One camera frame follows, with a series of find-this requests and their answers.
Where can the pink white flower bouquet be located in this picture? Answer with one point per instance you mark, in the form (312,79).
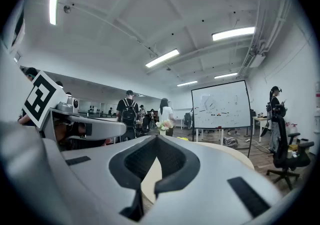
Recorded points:
(164,124)

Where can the white ceramic vase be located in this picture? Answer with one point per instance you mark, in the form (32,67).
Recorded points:
(162,132)

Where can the grey backpack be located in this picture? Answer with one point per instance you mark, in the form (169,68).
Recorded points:
(230,142)

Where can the whiteboard on black stand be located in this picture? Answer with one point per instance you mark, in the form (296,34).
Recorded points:
(220,104)

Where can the round ceiling sensor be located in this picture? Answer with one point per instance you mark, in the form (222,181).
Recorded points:
(67,9)

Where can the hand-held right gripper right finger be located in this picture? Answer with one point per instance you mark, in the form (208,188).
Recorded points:
(200,194)

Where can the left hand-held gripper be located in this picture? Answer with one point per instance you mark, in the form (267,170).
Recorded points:
(37,96)

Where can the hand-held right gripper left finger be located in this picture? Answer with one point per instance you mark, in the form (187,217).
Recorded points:
(100,169)

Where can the white desk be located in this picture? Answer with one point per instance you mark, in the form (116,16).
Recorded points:
(260,119)

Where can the black backpack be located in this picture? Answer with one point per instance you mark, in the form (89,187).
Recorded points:
(128,114)

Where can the black office chair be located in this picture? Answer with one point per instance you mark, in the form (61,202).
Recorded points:
(282,154)

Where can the ceiling light bar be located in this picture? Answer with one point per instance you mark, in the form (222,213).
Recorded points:
(187,83)
(233,33)
(226,75)
(162,58)
(54,4)

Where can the white ceiling-mounted box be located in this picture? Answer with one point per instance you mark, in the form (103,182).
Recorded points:
(257,61)

